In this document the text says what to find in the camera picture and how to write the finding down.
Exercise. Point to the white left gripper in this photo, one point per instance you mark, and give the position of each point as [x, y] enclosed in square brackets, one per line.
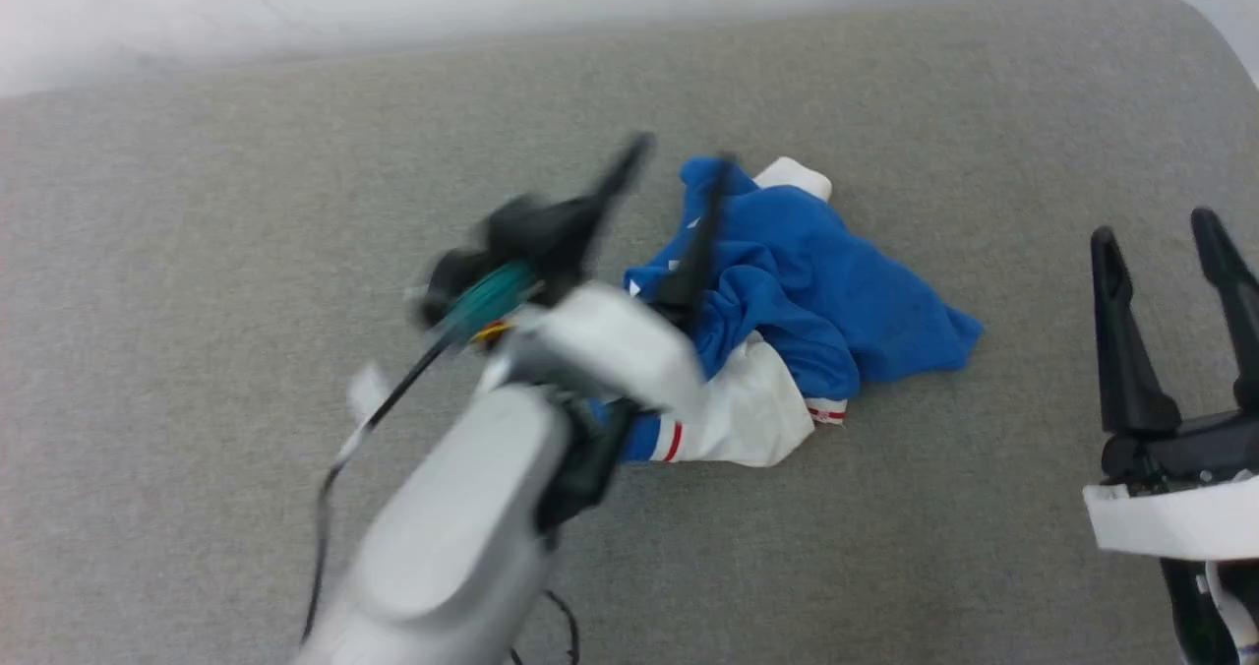
[610, 350]

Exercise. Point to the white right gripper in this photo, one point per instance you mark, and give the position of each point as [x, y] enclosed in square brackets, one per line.
[1180, 517]

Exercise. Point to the blue and white garment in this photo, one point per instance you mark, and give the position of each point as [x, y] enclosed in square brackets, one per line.
[836, 281]

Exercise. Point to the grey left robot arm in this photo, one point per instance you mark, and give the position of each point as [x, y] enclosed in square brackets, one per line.
[452, 547]

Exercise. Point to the grey fabric sofa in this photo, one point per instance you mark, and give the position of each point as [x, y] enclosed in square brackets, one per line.
[197, 252]

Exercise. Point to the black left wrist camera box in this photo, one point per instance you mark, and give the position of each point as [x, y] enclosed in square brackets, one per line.
[536, 232]

